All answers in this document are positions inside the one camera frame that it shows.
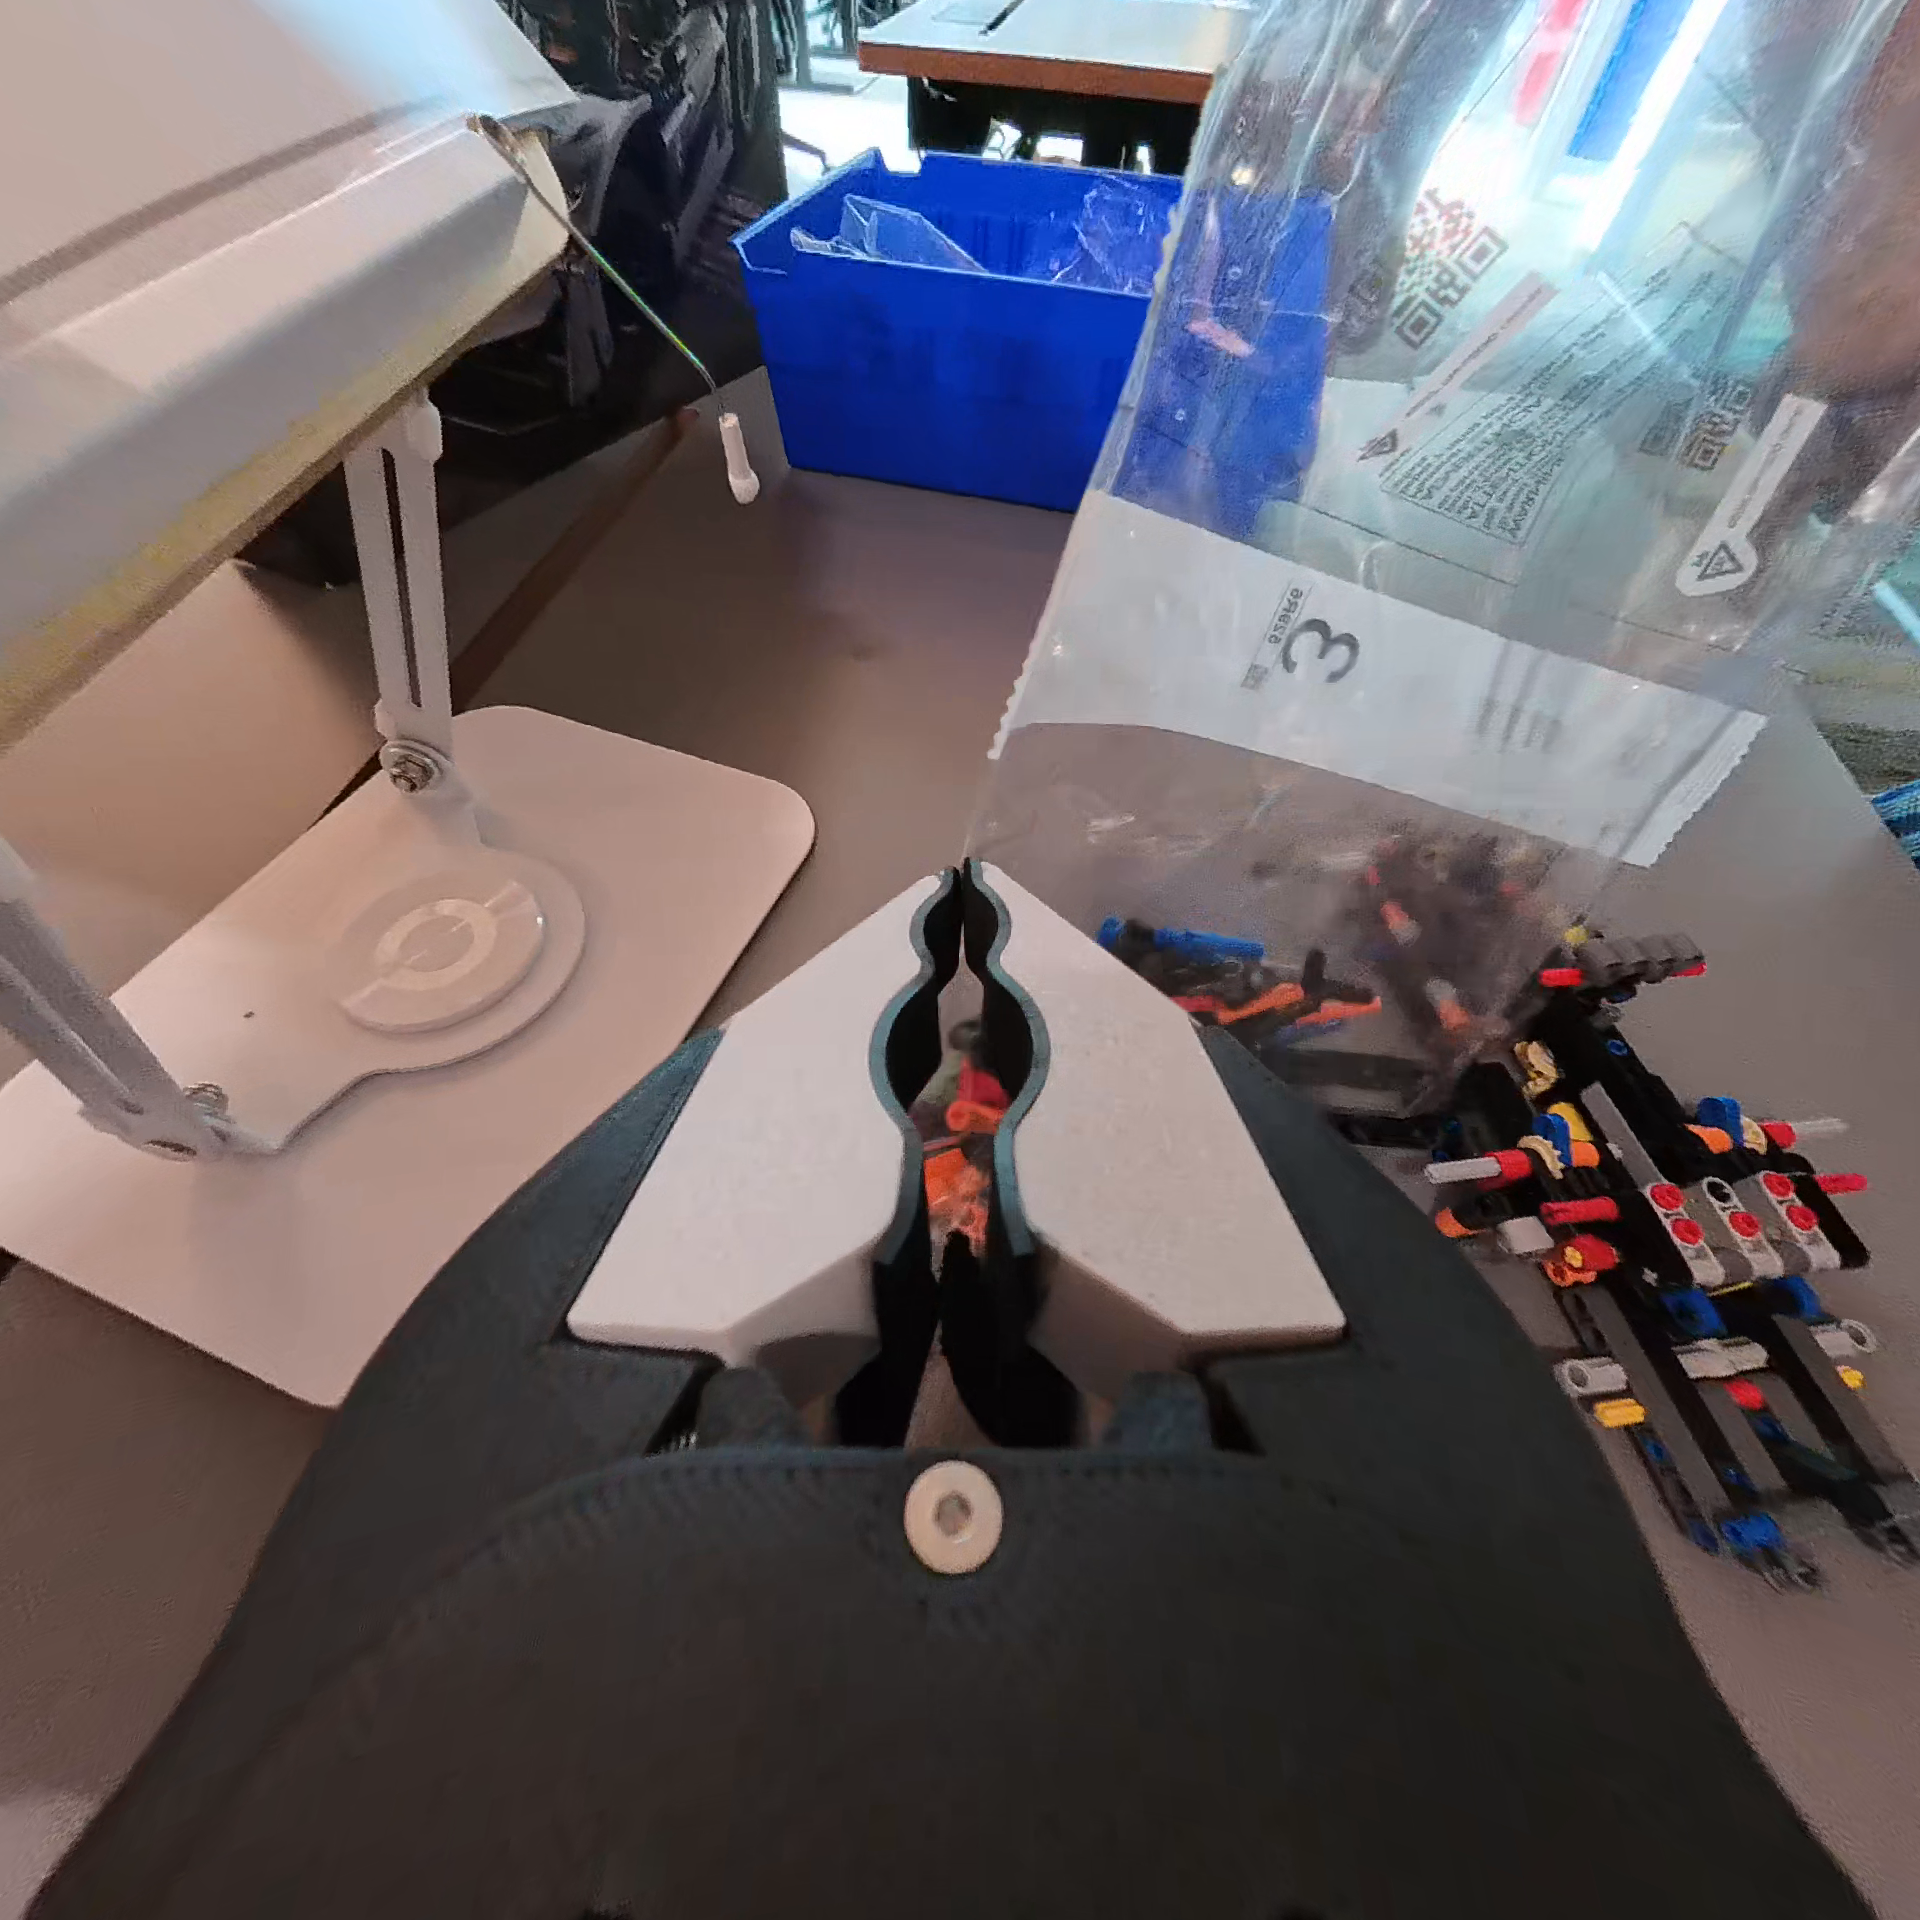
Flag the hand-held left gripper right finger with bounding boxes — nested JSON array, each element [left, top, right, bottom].
[[961, 861, 1346, 1444]]

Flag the dark bag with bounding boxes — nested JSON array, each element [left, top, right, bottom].
[[435, 0, 789, 444]]

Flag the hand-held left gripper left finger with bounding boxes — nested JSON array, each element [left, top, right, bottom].
[[566, 866, 969, 1444]]

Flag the black lego frame assembly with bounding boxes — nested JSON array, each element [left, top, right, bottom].
[[1417, 920, 1920, 1594]]

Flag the white book stand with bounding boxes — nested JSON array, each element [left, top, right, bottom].
[[0, 0, 819, 1412]]

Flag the wooden table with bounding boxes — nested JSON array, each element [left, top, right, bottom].
[[854, 0, 1264, 110]]

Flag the blue plastic bin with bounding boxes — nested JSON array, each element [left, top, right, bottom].
[[731, 146, 1202, 513]]

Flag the clear bag of lego pieces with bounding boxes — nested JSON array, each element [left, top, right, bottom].
[[968, 0, 1920, 1120]]

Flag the empty clear plastic bags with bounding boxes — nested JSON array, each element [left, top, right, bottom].
[[790, 172, 1180, 296]]

